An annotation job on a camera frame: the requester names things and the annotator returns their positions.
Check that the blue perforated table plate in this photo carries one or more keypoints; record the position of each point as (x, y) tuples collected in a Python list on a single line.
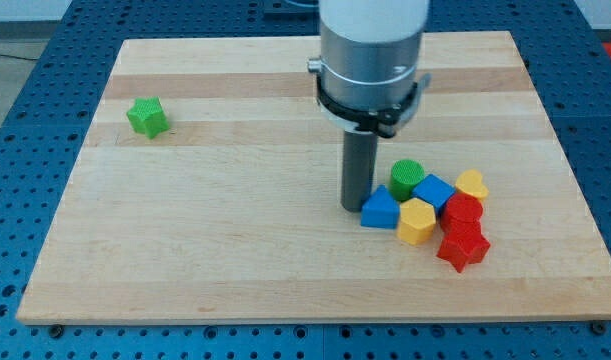
[(44, 130)]

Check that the blue triangular block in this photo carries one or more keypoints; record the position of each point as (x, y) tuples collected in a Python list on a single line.
[(381, 210)]

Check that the yellow heart block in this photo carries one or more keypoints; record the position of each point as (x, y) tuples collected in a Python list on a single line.
[(470, 182)]

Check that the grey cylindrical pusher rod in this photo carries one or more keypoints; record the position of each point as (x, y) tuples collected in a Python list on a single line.
[(358, 161)]

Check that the red star block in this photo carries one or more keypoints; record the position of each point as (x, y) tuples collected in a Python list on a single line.
[(463, 244)]

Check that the blue cube block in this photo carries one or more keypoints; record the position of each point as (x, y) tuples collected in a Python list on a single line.
[(434, 191)]

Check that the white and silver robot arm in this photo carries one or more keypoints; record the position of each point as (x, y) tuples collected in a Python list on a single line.
[(369, 54)]

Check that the yellow hexagon block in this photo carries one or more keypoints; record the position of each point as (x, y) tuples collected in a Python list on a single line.
[(417, 220)]

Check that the wooden board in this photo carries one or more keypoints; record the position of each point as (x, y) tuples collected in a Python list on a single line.
[(233, 216)]

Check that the red cylinder block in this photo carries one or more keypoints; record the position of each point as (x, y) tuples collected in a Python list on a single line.
[(461, 210)]

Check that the green cylinder block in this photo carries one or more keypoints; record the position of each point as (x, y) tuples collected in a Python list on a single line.
[(405, 175)]

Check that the green star block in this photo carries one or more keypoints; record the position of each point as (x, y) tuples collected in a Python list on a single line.
[(147, 117)]

